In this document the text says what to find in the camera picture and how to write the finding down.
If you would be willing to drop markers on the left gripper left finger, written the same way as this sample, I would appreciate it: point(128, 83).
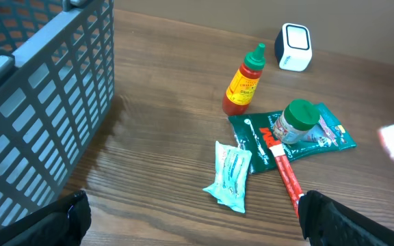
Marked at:
point(63, 222)

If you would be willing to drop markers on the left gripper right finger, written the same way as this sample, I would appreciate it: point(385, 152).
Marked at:
point(324, 221)

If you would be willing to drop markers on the red white stick sachet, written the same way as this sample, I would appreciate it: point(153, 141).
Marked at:
point(288, 177)

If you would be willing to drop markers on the green lid jar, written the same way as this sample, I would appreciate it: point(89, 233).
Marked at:
point(296, 120)

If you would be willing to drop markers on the light green wipes packet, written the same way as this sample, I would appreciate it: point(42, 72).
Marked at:
point(231, 171)

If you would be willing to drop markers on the green 3M gloves packet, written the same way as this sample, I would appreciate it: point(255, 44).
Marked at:
point(252, 132)

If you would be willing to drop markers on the red yellow sauce bottle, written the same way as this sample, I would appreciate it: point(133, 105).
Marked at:
point(241, 89)

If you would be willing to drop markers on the white barcode scanner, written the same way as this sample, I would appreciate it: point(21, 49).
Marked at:
point(293, 48)

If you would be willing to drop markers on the grey plastic mesh basket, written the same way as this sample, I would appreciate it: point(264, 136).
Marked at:
point(56, 87)

